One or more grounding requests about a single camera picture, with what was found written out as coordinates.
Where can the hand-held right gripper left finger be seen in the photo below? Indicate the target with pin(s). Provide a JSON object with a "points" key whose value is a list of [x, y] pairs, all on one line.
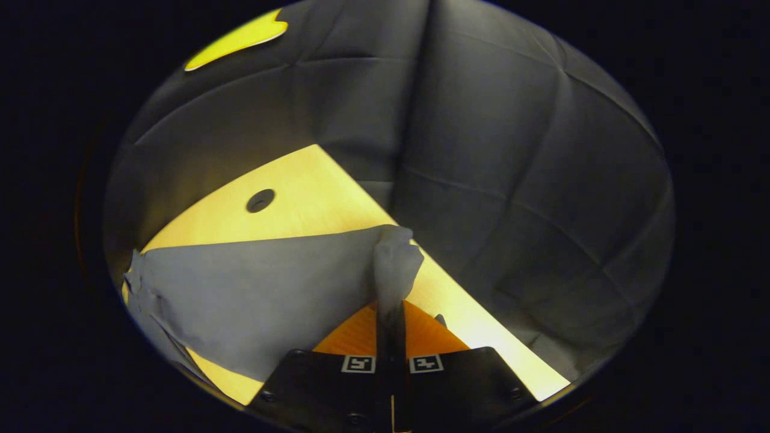
{"points": [[337, 391]]}

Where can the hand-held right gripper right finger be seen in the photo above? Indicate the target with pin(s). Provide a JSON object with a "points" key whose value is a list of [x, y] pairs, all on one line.
{"points": [[457, 385]]}

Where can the grey long-sleeved shirt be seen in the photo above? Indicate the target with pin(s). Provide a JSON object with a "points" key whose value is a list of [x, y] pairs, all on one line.
{"points": [[252, 288]]}

